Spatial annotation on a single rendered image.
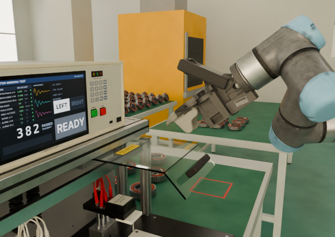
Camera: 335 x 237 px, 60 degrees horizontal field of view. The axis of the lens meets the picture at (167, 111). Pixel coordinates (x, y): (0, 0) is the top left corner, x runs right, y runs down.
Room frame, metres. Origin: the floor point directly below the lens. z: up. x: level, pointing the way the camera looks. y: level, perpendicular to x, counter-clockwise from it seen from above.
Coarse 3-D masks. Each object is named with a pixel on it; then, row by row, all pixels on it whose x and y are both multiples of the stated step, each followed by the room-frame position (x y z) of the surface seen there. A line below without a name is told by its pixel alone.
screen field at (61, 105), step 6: (54, 102) 0.65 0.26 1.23; (60, 102) 0.67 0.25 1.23; (66, 102) 0.69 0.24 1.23; (72, 102) 0.70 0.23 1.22; (78, 102) 0.72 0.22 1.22; (84, 102) 0.74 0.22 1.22; (54, 108) 0.65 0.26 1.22; (60, 108) 0.67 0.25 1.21; (66, 108) 0.68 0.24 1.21; (72, 108) 0.70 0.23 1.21; (78, 108) 0.72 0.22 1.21
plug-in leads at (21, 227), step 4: (28, 220) 0.59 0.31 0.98; (32, 220) 0.59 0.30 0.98; (36, 220) 0.61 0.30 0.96; (40, 220) 0.60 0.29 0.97; (24, 224) 0.57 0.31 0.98; (36, 224) 0.59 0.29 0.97; (44, 224) 0.60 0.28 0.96; (20, 228) 0.59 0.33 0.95; (24, 228) 0.58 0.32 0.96; (40, 228) 0.59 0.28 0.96; (44, 228) 0.60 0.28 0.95; (20, 232) 0.59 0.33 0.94; (24, 232) 0.58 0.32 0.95; (28, 232) 0.56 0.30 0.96; (36, 232) 0.61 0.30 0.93; (40, 232) 0.59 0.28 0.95; (44, 232) 0.60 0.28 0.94; (48, 232) 0.61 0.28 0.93; (16, 236) 0.60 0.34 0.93; (20, 236) 0.59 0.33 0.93; (24, 236) 0.58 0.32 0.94; (28, 236) 0.56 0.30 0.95; (36, 236) 0.61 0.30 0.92; (40, 236) 0.58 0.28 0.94; (48, 236) 0.60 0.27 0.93
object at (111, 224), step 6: (108, 222) 0.82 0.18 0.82; (114, 222) 0.83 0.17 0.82; (90, 228) 0.79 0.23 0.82; (96, 228) 0.79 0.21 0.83; (102, 228) 0.79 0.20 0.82; (108, 228) 0.80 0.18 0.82; (114, 228) 0.82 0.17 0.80; (90, 234) 0.79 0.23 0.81; (96, 234) 0.78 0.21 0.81; (102, 234) 0.77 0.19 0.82; (108, 234) 0.80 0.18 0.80; (114, 234) 0.82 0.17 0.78
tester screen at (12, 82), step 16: (16, 80) 0.57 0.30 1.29; (32, 80) 0.60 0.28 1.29; (48, 80) 0.64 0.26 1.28; (64, 80) 0.68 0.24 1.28; (80, 80) 0.73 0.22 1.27; (0, 96) 0.54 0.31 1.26; (16, 96) 0.57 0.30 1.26; (32, 96) 0.60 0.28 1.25; (48, 96) 0.64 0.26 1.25; (64, 96) 0.68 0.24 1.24; (0, 112) 0.53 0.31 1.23; (16, 112) 0.56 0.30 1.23; (32, 112) 0.60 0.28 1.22; (48, 112) 0.64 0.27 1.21; (64, 112) 0.68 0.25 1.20; (80, 112) 0.73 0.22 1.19; (0, 128) 0.53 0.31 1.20; (48, 128) 0.63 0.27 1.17; (0, 144) 0.53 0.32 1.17; (48, 144) 0.63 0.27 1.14
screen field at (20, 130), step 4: (32, 124) 0.60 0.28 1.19; (36, 124) 0.60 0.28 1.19; (16, 128) 0.56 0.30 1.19; (20, 128) 0.57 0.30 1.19; (24, 128) 0.58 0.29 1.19; (28, 128) 0.59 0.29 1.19; (32, 128) 0.59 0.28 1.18; (36, 128) 0.60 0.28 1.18; (16, 132) 0.56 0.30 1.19; (20, 132) 0.57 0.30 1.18; (24, 132) 0.58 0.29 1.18; (28, 132) 0.59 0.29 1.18; (32, 132) 0.59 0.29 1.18; (36, 132) 0.60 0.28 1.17; (16, 136) 0.56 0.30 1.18; (20, 136) 0.57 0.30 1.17; (24, 136) 0.58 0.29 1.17; (28, 136) 0.58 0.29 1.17
